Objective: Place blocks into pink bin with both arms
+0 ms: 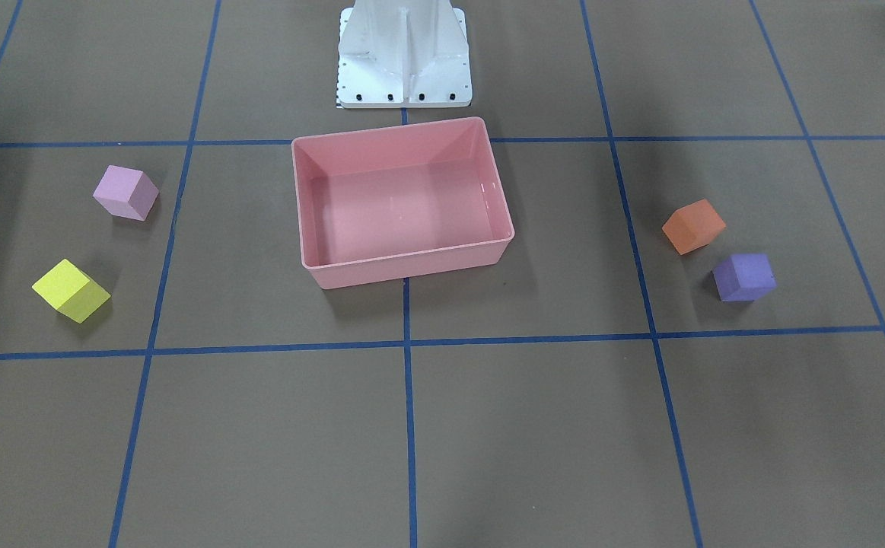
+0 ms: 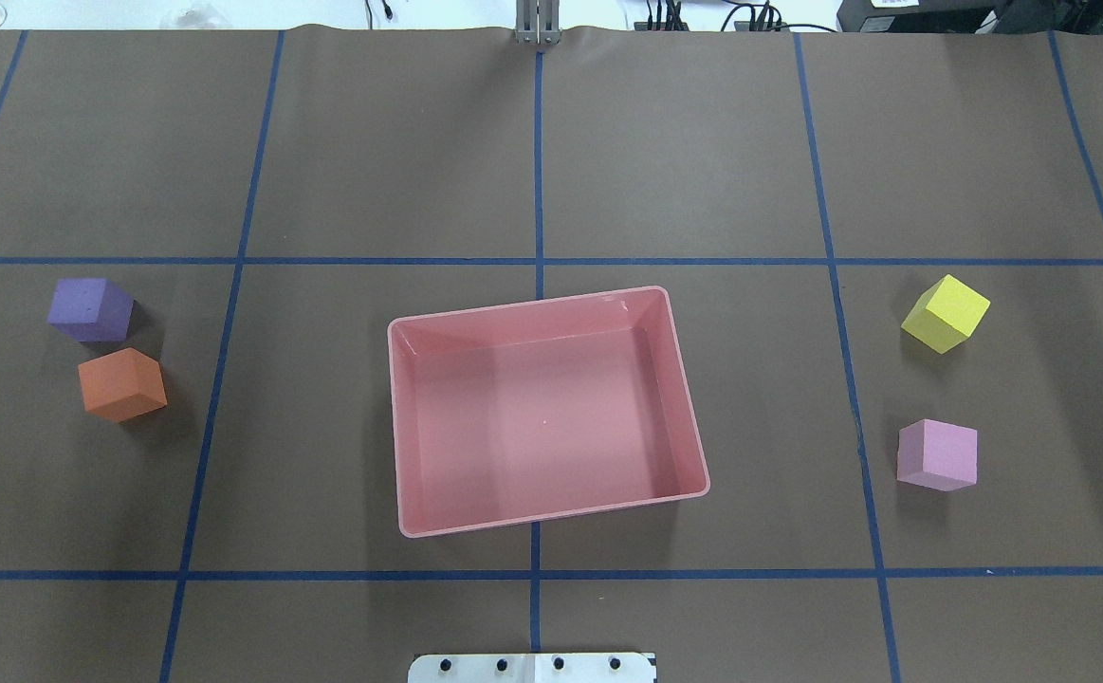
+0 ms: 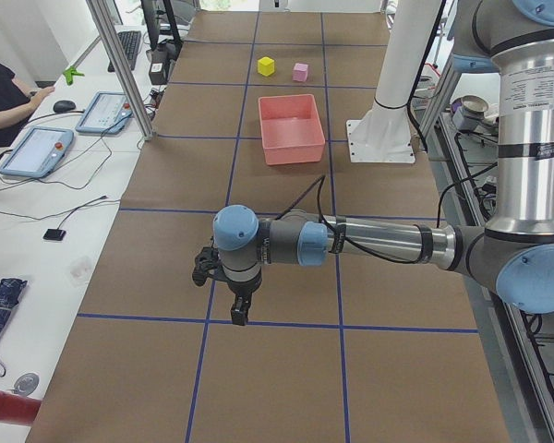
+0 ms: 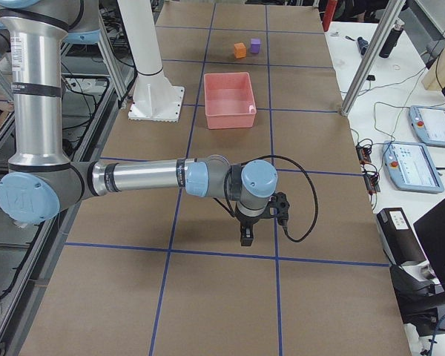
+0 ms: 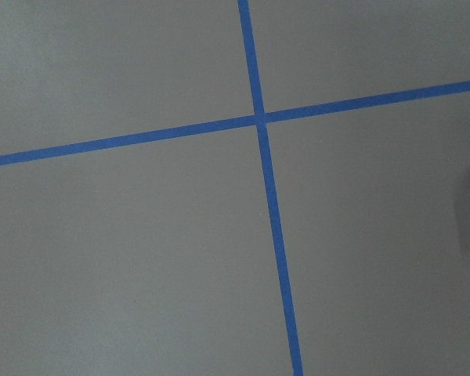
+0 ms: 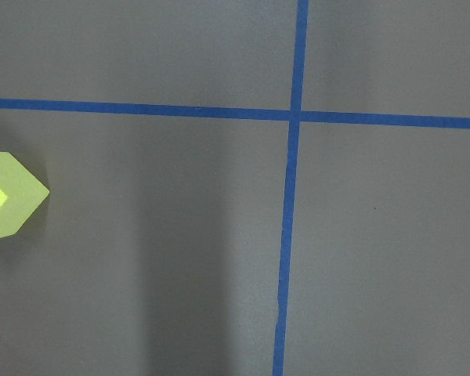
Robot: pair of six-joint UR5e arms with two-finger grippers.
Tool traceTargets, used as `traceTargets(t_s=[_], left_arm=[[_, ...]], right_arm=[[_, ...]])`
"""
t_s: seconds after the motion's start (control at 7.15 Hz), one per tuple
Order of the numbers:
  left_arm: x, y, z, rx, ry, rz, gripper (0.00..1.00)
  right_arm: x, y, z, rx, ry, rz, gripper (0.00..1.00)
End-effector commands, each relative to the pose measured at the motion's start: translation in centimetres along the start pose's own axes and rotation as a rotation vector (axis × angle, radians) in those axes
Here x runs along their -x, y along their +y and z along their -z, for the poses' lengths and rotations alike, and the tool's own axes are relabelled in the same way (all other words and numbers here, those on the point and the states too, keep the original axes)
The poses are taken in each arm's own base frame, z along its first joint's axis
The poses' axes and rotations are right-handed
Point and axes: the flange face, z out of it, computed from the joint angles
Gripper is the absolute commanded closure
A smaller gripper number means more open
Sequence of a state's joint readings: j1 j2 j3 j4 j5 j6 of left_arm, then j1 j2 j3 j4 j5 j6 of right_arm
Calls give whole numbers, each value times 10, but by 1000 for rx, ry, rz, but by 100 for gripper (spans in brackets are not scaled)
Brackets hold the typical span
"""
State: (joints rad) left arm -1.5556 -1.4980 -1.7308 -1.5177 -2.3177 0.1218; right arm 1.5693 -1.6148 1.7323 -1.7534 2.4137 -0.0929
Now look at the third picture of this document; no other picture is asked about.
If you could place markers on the red cylinder bottle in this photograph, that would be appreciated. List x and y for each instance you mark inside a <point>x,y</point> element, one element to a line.
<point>18,410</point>

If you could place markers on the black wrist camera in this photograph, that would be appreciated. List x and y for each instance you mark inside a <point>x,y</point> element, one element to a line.
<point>207,266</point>

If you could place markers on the small black square device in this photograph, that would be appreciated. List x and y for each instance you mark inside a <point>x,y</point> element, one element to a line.
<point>54,235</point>

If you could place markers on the pink plastic bin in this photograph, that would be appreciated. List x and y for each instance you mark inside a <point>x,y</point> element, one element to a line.
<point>291,130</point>

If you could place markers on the folded blue umbrella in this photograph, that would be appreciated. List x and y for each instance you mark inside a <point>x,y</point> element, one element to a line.
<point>10,291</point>

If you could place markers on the teach pendant tablet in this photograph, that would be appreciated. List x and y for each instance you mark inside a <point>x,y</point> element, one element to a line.
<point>37,154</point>
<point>107,114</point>

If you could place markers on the aluminium frame post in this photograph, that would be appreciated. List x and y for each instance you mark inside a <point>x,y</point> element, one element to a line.
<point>113,47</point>

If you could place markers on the black box device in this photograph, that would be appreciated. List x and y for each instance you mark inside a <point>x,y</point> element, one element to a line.
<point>163,58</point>

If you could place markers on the far teach pendant tablet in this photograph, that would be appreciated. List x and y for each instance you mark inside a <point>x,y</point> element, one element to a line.
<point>107,114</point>

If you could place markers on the black keyboard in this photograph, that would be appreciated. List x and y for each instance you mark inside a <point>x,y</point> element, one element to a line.
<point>130,41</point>

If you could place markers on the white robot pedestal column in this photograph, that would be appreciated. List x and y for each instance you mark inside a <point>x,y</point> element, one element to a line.
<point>383,134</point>

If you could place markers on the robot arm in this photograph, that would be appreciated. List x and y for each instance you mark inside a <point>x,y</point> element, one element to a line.
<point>512,254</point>

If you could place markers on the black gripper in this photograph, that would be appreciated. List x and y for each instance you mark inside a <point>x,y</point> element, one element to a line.
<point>242,291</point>

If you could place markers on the near teach pendant tablet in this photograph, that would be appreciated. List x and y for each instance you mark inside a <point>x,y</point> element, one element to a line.
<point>37,154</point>

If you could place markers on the yellow foam cube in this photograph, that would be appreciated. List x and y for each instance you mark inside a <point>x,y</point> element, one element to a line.
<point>266,66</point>

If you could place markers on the seated person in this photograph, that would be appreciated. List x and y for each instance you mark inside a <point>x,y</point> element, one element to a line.
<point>18,102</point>

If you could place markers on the pink foam cube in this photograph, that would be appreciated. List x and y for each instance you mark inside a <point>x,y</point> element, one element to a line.
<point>300,72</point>

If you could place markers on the black computer mouse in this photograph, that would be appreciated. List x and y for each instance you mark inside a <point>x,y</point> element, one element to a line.
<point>64,106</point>

